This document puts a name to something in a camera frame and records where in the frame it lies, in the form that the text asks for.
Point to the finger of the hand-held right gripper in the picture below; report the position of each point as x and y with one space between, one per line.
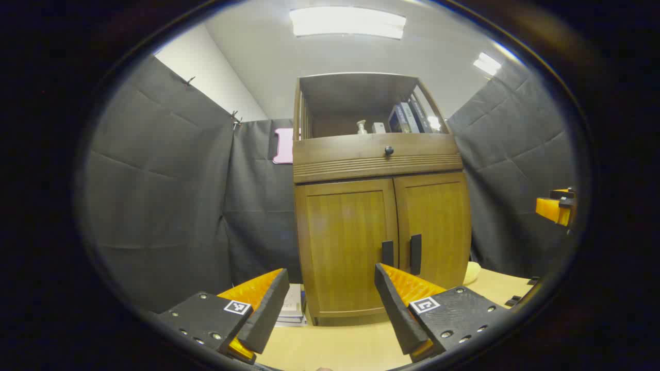
546 208

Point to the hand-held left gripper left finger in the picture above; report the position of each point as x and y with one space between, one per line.
268 314

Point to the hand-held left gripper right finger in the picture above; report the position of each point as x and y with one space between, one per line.
394 309

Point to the wooden cabinet door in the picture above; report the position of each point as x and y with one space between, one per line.
438 226
343 247

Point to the wooden double-door shoe cabinet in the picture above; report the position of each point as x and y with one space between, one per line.
350 98

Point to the wooden cabinet drawer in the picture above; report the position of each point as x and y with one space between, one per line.
335 154

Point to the stack of books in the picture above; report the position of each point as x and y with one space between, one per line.
292 306

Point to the pale yellow round object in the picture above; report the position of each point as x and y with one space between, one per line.
472 272

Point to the small ceiling light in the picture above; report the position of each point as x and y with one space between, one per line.
487 63

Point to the light grey book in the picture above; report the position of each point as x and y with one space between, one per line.
409 117

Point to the blue book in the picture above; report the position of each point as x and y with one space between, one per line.
396 122

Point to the small white box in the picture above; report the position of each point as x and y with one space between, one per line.
378 128

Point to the large ceiling light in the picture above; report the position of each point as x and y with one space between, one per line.
348 21

